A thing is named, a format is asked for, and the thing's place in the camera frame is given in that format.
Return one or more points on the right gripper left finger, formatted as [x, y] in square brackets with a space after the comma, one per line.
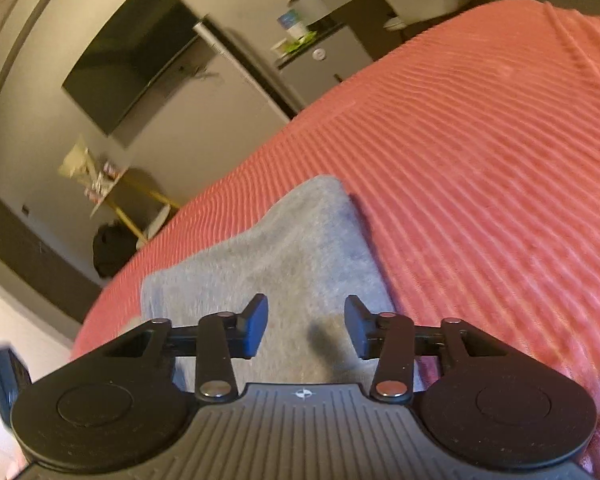
[216, 340]

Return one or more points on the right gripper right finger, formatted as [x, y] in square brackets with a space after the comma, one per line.
[395, 342]

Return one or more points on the grey knit pants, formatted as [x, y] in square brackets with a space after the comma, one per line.
[306, 255]

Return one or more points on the dark wooden door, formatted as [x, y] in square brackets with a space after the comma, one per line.
[43, 269]

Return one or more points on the black bag on floor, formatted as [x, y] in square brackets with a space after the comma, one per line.
[114, 245]

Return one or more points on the yellow leg side table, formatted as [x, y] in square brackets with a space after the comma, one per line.
[135, 199]

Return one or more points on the pink ribbed bedspread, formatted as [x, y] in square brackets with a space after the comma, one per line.
[473, 151]

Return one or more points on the cream wrapped flower bouquet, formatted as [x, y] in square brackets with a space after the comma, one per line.
[79, 162]

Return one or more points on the grey nightstand cabinet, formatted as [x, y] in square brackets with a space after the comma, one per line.
[322, 64]

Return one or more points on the green tray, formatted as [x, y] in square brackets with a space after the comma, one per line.
[291, 46]

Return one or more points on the white blue box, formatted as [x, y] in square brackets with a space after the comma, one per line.
[292, 24]

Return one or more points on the black wall television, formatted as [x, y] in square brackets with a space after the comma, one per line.
[132, 50]

